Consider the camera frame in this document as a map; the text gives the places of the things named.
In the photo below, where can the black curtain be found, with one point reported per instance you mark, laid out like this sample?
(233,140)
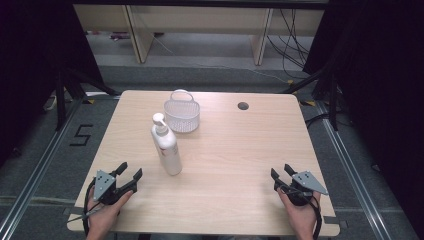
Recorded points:
(380,83)
(30,66)

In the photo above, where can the black metal stand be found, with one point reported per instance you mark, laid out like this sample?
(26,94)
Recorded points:
(332,100)
(60,100)

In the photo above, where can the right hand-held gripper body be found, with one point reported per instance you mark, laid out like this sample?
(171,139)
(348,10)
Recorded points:
(305,186)

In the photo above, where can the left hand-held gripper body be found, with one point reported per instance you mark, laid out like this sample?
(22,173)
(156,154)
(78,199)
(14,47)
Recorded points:
(105,186)

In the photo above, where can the purple thing on floor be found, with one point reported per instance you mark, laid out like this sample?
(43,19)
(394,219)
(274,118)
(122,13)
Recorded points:
(120,36)

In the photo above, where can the dark round table grommet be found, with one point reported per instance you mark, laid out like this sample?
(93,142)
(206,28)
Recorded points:
(243,106)

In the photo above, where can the white plastic basket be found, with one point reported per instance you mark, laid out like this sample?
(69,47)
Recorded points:
(182,115)

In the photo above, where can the black frame bar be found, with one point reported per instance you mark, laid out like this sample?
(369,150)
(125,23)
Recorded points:
(200,2)

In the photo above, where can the white pump bottle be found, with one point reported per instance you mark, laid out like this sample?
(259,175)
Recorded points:
(168,150)

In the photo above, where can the person's left hand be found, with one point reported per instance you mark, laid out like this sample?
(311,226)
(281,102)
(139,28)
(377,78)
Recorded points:
(101,220)

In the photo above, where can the person's right hand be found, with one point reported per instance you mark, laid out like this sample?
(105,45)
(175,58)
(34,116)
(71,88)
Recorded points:
(303,220)

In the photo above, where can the aluminium floor rail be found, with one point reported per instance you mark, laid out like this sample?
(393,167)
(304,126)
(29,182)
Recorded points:
(40,163)
(353,166)

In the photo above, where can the beige office desk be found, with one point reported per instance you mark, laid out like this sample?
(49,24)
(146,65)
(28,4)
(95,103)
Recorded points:
(200,20)

